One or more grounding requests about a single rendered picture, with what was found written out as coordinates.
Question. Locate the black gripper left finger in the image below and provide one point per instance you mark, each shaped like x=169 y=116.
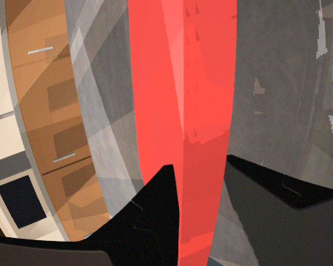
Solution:
x=144 y=233

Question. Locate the red box lid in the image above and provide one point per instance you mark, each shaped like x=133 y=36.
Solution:
x=183 y=67

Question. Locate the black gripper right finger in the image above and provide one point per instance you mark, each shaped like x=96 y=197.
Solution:
x=287 y=222

